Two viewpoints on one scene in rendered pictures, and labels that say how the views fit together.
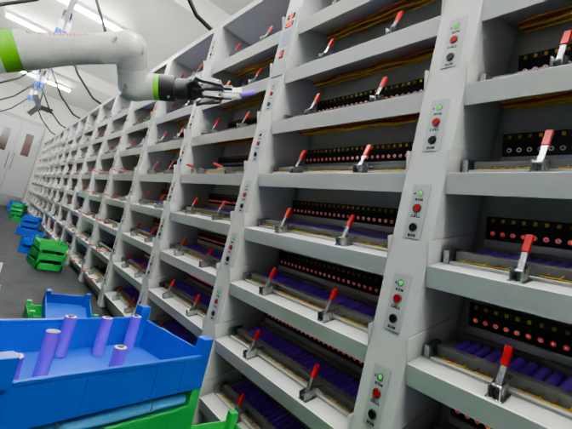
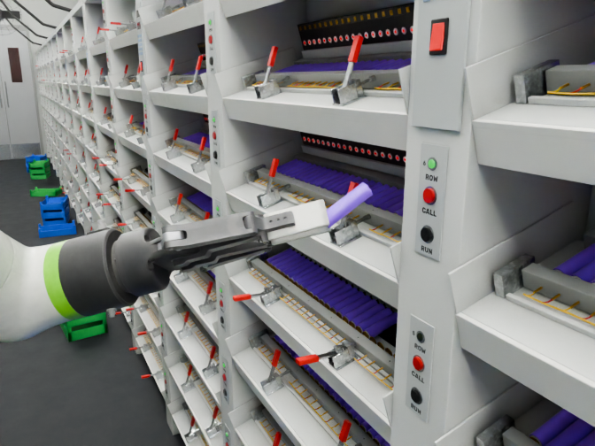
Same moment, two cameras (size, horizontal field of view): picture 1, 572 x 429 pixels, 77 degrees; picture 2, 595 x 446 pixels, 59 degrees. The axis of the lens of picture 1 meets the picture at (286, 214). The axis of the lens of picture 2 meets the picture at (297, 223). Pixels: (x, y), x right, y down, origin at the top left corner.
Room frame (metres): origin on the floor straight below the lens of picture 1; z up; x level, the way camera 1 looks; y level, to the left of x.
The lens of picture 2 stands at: (0.75, 0.19, 1.33)
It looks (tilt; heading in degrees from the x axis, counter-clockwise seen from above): 15 degrees down; 11
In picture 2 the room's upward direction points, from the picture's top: straight up
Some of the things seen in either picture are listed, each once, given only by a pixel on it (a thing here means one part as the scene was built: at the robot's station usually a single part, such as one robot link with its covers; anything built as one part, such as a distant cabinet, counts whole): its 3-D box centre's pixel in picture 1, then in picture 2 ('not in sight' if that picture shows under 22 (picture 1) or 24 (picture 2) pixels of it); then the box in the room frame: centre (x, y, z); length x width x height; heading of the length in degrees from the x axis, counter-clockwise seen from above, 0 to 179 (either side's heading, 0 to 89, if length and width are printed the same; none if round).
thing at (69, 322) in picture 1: (65, 334); not in sight; (0.59, 0.29, 0.44); 0.02 x 0.02 x 0.06
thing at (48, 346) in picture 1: (46, 354); not in sight; (0.51, 0.27, 0.44); 0.02 x 0.02 x 0.06
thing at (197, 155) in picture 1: (193, 182); (260, 270); (1.92, 0.53, 0.88); 0.20 x 0.09 x 1.75; 129
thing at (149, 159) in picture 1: (150, 180); (181, 210); (2.47, 0.97, 0.88); 0.20 x 0.09 x 1.75; 129
